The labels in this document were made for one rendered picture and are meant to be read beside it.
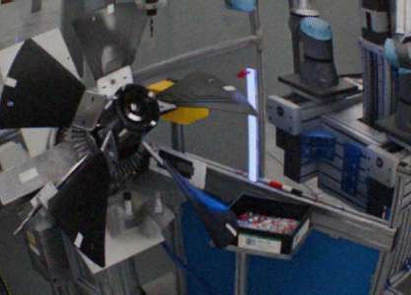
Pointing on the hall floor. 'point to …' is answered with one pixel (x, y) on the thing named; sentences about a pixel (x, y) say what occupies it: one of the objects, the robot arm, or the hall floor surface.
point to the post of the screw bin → (242, 273)
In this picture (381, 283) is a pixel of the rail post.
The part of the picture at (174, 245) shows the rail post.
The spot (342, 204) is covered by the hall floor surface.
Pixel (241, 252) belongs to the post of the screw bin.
